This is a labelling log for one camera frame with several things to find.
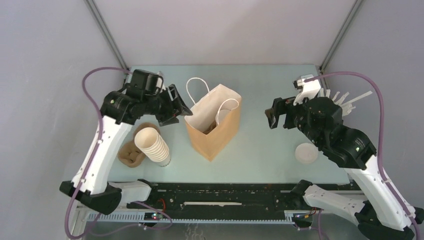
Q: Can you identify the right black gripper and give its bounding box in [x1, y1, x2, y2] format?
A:
[264, 92, 322, 147]

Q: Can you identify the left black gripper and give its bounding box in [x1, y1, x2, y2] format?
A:
[143, 84, 193, 126]

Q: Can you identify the brown paper bag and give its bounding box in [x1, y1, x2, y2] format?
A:
[184, 77, 242, 162]

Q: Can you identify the brown pulp carrier piece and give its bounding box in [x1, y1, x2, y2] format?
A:
[203, 121, 217, 135]

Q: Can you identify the stack of white paper cups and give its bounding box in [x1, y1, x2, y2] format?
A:
[134, 127, 171, 167]

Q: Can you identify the white plastic cup lid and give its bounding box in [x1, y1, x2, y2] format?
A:
[215, 109, 231, 125]

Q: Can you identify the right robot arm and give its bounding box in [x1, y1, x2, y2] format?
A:
[264, 97, 424, 240]

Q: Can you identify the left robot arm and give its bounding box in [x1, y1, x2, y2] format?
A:
[59, 69, 193, 215]

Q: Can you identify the stack of white lids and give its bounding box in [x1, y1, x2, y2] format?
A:
[294, 142, 319, 165]

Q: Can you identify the brown pulp cup carrier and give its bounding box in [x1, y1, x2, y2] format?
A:
[117, 122, 161, 168]

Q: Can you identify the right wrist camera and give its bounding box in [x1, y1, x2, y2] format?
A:
[293, 74, 322, 106]

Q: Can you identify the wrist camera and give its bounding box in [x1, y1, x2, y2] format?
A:
[154, 71, 166, 94]
[293, 74, 322, 106]

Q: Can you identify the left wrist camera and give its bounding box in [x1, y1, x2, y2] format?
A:
[154, 71, 166, 94]

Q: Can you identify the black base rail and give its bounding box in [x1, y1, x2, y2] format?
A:
[125, 181, 362, 228]

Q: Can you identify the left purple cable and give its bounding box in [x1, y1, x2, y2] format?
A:
[64, 66, 133, 240]

